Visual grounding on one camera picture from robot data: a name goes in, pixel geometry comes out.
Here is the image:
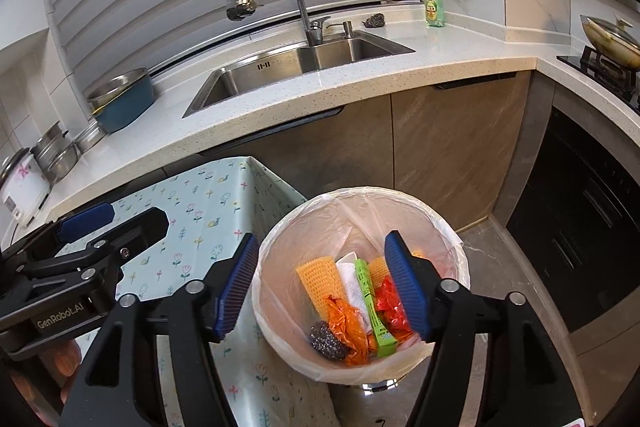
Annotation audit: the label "wooden cabinet door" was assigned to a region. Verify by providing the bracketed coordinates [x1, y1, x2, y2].
[391, 72, 531, 228]
[200, 94, 396, 208]

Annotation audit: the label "orange plastic bag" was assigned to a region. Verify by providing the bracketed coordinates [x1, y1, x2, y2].
[322, 294, 373, 368]

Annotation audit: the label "stacked steel pots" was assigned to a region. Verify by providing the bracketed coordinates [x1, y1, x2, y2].
[30, 121, 81, 182]

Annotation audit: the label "green packet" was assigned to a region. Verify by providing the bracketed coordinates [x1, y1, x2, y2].
[354, 258, 401, 358]

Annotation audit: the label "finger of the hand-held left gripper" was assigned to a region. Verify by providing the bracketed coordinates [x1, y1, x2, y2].
[0, 202, 117, 269]
[20, 207, 170, 296]

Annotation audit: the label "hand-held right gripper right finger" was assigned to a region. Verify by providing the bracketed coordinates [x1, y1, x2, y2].
[383, 230, 583, 427]

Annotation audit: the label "flat steel basin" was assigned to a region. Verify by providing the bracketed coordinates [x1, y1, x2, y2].
[75, 119, 108, 154]

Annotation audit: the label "wok with glass lid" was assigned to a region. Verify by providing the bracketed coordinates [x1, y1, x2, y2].
[580, 14, 640, 70]

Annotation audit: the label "steel bowl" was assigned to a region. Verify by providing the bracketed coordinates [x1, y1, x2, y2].
[86, 68, 151, 112]

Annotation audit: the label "black built-in oven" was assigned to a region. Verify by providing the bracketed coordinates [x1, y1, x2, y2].
[505, 107, 640, 333]

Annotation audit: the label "white paper towel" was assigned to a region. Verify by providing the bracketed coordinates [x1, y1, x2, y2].
[336, 251, 376, 338]

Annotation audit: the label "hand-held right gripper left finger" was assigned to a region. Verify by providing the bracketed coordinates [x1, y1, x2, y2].
[59, 232, 261, 427]

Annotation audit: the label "stainless steel sink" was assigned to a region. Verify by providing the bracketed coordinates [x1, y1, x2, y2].
[182, 29, 417, 118]

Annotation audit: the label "steel wool scrubber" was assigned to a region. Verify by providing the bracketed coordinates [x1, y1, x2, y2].
[309, 321, 352, 362]

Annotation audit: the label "red plastic bag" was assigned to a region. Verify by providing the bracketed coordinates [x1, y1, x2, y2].
[375, 274, 416, 343]

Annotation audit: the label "blue pot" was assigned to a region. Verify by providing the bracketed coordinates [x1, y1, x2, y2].
[95, 74, 156, 134]

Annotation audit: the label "white rice cooker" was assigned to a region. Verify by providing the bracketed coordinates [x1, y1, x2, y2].
[0, 148, 53, 228]

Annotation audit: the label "white lined trash bin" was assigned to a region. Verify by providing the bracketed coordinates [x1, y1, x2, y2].
[252, 187, 471, 383]

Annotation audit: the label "floral light blue tablecloth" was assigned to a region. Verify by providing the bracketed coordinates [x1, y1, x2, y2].
[47, 156, 341, 427]

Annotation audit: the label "black gas stove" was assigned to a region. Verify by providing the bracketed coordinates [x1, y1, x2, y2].
[556, 46, 640, 118]

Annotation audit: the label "person's left hand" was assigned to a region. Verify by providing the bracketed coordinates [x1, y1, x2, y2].
[10, 338, 84, 407]

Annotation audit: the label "orange foam net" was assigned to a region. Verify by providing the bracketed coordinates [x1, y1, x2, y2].
[368, 255, 393, 288]
[295, 255, 348, 318]

